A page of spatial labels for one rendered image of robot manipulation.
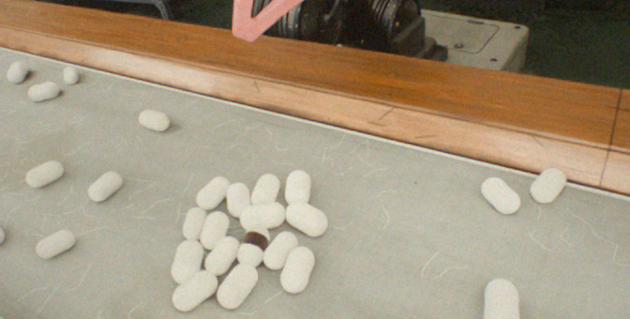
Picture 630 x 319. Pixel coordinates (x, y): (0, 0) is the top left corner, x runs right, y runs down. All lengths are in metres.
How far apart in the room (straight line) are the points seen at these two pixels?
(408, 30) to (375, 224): 0.63
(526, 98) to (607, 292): 0.19
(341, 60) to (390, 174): 0.17
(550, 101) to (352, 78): 0.19
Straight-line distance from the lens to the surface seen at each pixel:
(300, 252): 0.37
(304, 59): 0.58
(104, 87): 0.70
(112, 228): 0.48
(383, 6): 0.97
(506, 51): 1.15
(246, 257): 0.38
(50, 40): 0.85
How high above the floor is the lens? 1.05
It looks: 39 degrees down
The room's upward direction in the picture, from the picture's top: 11 degrees counter-clockwise
